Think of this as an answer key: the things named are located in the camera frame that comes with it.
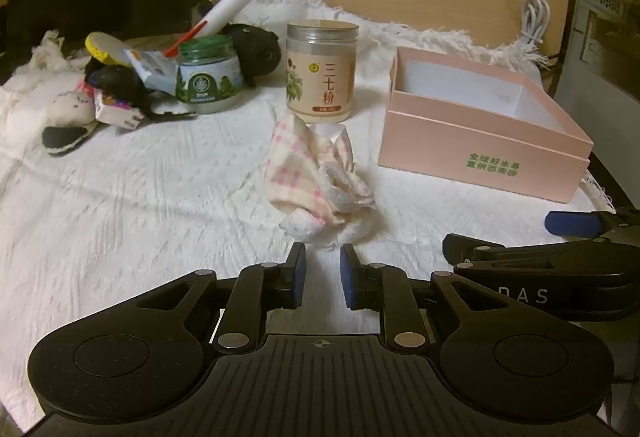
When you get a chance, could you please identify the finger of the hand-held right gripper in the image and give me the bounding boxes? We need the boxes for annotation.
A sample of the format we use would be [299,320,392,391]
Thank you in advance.
[442,233,621,268]
[545,207,640,244]

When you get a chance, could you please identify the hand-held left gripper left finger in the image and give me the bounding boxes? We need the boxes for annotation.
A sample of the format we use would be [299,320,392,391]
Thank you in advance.
[125,242,307,355]

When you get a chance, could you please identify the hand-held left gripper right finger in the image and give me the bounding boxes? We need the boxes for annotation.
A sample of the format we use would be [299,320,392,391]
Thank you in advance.
[340,244,506,353]

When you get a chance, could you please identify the pink cardboard box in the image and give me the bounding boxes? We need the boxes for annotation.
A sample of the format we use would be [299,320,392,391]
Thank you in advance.
[377,46,594,204]

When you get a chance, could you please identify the pink plaid cloth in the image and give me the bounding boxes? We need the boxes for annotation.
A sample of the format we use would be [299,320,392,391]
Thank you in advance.
[263,114,377,249]

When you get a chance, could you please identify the white fringed blanket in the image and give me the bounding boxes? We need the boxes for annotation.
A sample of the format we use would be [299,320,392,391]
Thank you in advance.
[0,0,616,423]

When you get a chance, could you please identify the tall clear jar beige label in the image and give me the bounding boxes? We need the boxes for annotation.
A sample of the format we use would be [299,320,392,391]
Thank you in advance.
[285,18,360,124]

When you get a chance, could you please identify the green lid glass jar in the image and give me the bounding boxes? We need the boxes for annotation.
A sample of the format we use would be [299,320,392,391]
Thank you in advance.
[175,35,244,114]

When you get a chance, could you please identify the large black plush toy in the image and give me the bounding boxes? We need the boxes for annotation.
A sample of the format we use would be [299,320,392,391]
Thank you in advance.
[227,23,281,88]

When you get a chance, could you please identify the small colourful box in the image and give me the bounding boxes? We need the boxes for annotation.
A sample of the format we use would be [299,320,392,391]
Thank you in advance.
[94,92,144,131]

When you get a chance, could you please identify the small black plush toy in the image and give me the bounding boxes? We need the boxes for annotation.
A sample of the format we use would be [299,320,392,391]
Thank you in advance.
[87,64,197,123]

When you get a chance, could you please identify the white plush doll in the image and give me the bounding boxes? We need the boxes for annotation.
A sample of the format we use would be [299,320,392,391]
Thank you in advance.
[40,86,101,156]

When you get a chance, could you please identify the yellow rimmed round disc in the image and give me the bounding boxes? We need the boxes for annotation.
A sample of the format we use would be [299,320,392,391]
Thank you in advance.
[85,31,134,66]

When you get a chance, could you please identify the white fluffy cloth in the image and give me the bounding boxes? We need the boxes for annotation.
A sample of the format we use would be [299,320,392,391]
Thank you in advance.
[24,30,92,74]

